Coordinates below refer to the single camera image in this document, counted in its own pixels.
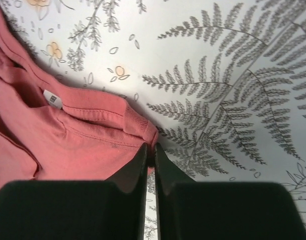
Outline floral patterned table mat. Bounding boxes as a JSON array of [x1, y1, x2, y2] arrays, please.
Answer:
[[0, 0, 306, 230]]

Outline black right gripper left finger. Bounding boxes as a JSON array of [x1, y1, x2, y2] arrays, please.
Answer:
[[0, 144, 148, 240]]

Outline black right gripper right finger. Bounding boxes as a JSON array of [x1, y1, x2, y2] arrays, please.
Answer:
[[154, 144, 306, 240]]

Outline pink t shirt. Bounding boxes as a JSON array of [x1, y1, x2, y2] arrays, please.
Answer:
[[0, 9, 158, 189]]

